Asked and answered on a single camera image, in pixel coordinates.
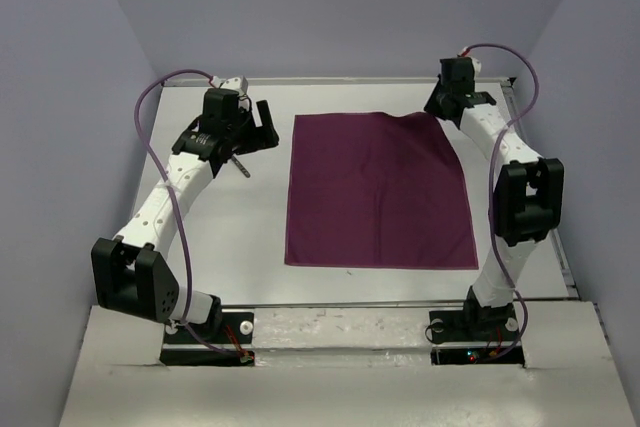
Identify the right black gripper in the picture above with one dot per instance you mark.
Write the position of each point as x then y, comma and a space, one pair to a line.
432, 106

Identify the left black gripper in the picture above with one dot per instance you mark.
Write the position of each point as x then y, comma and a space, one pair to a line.
263, 137

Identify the purple cloth napkin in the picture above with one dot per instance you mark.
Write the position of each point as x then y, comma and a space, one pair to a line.
372, 190

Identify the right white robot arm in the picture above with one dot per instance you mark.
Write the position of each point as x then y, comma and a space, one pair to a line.
525, 189

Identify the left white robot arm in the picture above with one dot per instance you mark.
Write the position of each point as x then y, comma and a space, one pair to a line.
130, 271

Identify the metal spoon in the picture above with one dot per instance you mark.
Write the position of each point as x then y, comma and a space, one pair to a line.
237, 163

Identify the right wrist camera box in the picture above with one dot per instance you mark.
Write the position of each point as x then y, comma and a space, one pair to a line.
475, 59

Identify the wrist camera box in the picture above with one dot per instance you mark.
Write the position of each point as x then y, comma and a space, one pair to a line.
238, 84
475, 59

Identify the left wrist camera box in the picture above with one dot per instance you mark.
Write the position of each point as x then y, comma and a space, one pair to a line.
238, 84

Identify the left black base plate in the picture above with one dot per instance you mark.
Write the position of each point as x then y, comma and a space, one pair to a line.
230, 346

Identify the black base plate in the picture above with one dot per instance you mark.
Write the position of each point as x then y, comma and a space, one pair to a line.
230, 346
474, 335

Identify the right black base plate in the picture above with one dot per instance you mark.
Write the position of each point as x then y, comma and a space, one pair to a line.
474, 335

